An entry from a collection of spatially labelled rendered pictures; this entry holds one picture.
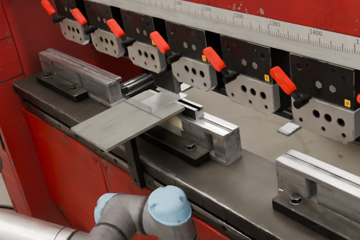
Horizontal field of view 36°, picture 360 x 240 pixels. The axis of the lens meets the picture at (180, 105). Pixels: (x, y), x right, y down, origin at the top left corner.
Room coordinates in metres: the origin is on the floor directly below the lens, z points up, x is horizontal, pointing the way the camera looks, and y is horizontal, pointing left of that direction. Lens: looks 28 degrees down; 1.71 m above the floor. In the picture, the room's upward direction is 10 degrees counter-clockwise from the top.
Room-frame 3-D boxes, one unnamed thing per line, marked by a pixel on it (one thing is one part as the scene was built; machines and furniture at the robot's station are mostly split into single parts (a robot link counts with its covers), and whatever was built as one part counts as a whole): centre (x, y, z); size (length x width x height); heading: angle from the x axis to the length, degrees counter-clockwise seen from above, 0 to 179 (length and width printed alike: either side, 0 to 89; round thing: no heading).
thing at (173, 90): (1.43, 0.03, 1.05); 0.10 x 0.02 x 0.10; 35
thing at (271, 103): (1.13, -0.19, 1.18); 0.15 x 0.09 x 0.17; 35
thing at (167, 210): (0.85, 0.05, 1.03); 0.09 x 0.08 x 0.11; 64
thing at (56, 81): (1.89, 0.42, 0.89); 0.30 x 0.05 x 0.03; 35
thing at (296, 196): (0.99, -0.22, 0.91); 0.03 x 0.03 x 0.02
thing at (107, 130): (1.35, 0.15, 1.00); 0.26 x 0.18 x 0.01; 125
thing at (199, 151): (1.37, 0.05, 0.89); 0.30 x 0.05 x 0.03; 35
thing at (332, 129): (0.96, -0.31, 1.18); 0.15 x 0.09 x 0.17; 35
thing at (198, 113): (1.41, 0.01, 0.99); 0.20 x 0.03 x 0.03; 35
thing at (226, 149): (1.39, -0.01, 0.92); 0.39 x 0.06 x 0.10; 35
